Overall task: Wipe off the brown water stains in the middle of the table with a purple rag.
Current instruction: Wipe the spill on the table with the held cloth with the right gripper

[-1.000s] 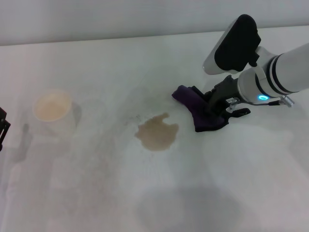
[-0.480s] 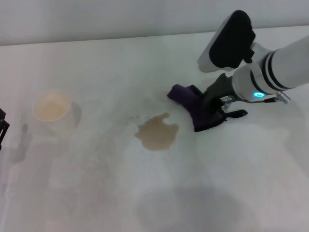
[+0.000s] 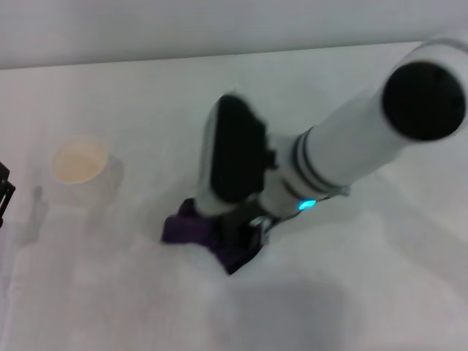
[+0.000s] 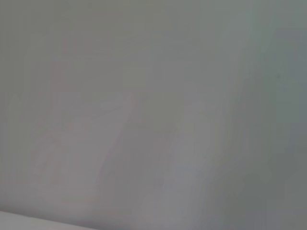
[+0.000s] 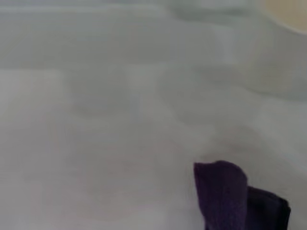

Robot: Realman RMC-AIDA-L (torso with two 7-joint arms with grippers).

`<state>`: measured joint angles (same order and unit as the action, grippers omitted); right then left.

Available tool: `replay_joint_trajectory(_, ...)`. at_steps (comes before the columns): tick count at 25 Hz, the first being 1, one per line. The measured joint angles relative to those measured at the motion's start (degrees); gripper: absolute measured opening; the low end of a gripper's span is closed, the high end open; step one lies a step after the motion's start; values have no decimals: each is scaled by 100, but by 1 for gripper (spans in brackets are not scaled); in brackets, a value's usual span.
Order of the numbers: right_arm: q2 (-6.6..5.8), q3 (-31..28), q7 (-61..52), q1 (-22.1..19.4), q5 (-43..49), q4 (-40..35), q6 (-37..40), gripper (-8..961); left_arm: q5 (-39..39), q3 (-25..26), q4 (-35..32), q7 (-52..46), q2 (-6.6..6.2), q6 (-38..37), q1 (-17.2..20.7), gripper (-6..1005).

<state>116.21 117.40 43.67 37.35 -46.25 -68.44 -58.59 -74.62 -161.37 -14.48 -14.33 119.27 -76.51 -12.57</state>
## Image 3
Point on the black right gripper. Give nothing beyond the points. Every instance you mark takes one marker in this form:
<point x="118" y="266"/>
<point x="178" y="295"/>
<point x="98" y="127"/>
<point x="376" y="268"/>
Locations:
<point x="239" y="234"/>

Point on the white paper cup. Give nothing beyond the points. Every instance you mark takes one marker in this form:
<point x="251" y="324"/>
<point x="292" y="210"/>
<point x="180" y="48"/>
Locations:
<point x="80" y="162"/>

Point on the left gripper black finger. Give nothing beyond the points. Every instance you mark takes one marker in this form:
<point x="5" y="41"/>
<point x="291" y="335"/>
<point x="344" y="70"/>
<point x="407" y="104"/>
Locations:
<point x="5" y="194"/>

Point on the black white wrist camera box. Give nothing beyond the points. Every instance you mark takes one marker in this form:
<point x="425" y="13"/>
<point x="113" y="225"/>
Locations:
<point x="234" y="150"/>

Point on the purple rag with black edge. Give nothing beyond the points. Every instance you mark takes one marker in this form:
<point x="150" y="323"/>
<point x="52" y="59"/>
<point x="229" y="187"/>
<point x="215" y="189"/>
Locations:
<point x="186" y="228"/>

